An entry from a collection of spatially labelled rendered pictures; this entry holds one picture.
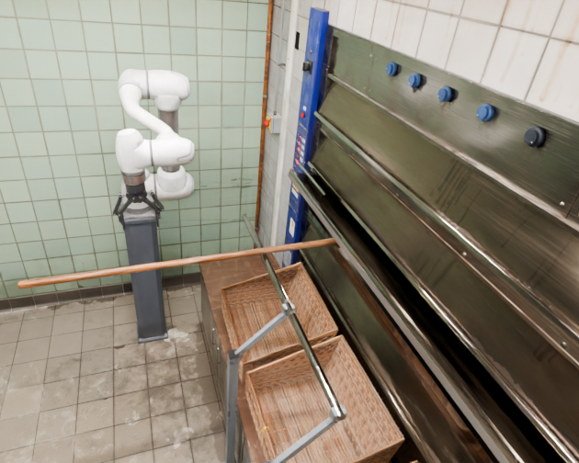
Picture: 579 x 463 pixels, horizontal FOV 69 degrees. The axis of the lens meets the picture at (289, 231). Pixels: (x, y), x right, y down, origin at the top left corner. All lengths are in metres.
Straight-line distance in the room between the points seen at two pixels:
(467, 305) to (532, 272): 0.27
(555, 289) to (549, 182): 0.25
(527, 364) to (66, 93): 2.60
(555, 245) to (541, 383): 0.34
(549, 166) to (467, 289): 0.43
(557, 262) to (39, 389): 2.80
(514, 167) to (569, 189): 0.15
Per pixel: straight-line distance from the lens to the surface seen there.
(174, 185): 2.46
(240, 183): 3.18
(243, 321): 2.45
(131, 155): 1.70
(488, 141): 1.27
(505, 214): 1.23
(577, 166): 1.10
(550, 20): 1.17
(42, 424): 2.96
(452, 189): 1.35
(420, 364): 1.63
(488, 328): 1.32
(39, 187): 3.12
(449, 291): 1.41
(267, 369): 2.06
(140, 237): 2.63
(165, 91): 2.17
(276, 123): 2.68
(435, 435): 1.69
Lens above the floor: 2.33
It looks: 33 degrees down
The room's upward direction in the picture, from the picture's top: 7 degrees clockwise
